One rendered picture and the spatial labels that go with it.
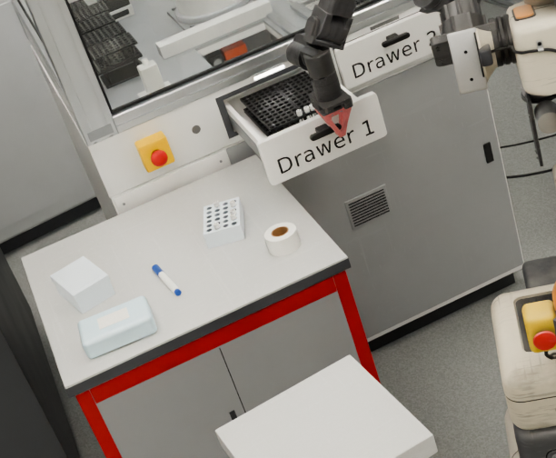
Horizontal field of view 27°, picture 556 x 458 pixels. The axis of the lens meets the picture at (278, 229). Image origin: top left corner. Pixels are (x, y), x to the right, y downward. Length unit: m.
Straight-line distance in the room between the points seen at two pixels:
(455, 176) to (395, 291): 0.36
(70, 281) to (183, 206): 0.37
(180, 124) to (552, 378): 1.24
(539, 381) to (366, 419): 0.29
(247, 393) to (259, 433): 0.45
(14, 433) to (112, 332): 0.62
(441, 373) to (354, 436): 1.27
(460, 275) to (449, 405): 0.41
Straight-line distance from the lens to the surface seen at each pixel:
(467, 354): 3.20
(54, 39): 2.62
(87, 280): 2.46
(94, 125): 2.70
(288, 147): 2.50
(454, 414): 3.03
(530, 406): 1.89
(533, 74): 1.94
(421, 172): 3.05
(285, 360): 2.40
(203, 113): 2.75
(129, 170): 2.76
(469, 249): 3.23
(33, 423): 2.82
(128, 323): 2.29
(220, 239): 2.49
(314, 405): 1.99
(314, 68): 2.41
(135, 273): 2.52
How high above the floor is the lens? 2.03
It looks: 31 degrees down
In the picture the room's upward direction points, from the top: 19 degrees counter-clockwise
